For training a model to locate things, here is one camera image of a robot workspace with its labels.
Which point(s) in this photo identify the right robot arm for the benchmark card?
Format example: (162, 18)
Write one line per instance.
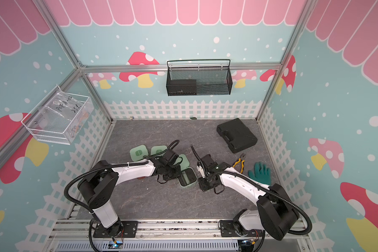
(275, 214)

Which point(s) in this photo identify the green work glove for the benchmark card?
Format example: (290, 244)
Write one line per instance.
(261, 173)

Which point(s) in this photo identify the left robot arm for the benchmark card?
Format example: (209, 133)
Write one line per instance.
(93, 189)

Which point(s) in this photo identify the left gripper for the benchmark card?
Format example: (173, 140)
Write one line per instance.
(177, 173)

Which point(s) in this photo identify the black wire wall basket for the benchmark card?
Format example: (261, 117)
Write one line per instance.
(213, 76)

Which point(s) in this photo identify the black box in basket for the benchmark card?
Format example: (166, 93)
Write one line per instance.
(182, 87)

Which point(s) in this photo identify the black plastic tool case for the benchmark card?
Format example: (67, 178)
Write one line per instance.
(237, 135)

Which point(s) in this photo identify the yellow handled pliers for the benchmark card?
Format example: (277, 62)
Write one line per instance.
(239, 163)

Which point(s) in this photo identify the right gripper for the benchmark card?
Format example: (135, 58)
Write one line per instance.
(202, 187)

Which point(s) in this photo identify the green case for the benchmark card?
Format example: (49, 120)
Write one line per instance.
(188, 176)
(158, 150)
(138, 153)

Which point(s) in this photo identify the front aluminium rail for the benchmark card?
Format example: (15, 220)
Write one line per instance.
(149, 229)

